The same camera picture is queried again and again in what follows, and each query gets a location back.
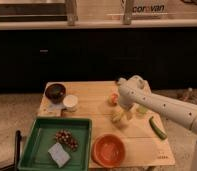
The grey sponge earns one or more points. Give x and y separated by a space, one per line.
59 155

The red apple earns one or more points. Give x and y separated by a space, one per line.
113 99

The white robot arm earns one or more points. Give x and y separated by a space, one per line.
132 91

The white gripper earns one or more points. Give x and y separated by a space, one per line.
127 110

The white cup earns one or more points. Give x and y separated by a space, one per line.
70 102

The green cucumber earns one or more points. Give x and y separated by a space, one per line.
156 129

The light green cup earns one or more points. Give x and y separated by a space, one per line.
142 110

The red bowl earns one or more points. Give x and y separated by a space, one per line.
108 150

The dark brown bowl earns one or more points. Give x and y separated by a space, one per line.
55 93

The wooden board table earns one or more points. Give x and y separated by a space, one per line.
143 147

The green tray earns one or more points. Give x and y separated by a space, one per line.
35 155

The yellow banana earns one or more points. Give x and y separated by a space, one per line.
117 114

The red grapes bunch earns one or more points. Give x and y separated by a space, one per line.
65 137

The black chair back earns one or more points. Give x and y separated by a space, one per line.
11 164

